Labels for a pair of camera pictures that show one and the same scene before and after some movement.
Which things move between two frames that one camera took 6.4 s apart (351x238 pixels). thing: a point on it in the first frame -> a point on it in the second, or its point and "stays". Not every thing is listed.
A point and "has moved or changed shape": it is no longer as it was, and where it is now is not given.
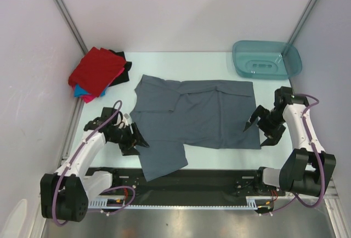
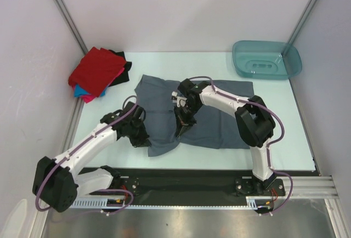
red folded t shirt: [96, 70] stays
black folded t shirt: [124, 76] stays
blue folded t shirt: [79, 91] stays
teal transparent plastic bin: [266, 60] stays
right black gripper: [273, 135] -> [183, 119]
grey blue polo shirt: [203, 113] has moved or changed shape
